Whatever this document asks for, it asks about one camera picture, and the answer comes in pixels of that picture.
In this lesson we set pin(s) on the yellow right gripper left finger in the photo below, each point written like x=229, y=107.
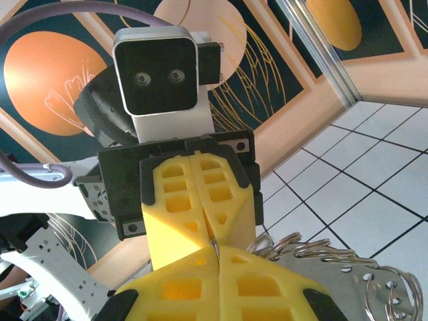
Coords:
x=200, y=267

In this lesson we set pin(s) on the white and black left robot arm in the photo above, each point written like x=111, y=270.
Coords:
x=67, y=277

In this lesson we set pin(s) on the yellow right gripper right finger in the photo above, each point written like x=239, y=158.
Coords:
x=254, y=267

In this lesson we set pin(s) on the aluminium corner post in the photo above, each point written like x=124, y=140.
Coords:
x=319, y=50

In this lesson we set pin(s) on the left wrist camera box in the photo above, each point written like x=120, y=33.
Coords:
x=157, y=73

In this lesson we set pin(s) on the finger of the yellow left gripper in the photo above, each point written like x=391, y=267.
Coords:
x=167, y=227
x=230, y=214

